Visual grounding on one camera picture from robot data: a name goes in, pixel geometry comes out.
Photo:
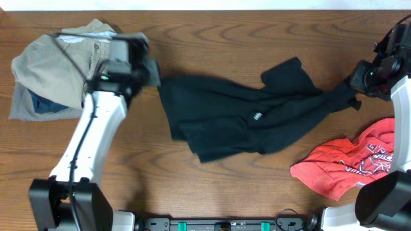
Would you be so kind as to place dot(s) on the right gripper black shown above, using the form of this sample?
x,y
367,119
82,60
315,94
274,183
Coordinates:
x,y
357,81

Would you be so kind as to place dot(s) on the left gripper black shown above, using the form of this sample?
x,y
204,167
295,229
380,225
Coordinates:
x,y
153,73

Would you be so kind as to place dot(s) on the black polo shirt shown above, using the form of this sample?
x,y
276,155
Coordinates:
x,y
219,118

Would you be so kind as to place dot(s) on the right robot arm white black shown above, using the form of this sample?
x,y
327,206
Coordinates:
x,y
383,204

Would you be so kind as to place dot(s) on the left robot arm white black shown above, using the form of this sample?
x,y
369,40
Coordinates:
x,y
71,198

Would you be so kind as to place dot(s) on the folded khaki pants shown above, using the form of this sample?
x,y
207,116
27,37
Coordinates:
x,y
44,69

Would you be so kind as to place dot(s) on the folded navy garment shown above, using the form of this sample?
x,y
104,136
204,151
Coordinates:
x,y
43,105

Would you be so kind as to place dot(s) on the red printed t-shirt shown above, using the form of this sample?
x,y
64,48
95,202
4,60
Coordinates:
x,y
333,168

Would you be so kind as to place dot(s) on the folded grey garment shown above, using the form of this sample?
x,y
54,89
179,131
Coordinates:
x,y
22,108

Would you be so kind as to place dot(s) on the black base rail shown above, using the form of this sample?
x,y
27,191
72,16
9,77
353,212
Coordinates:
x,y
286,220

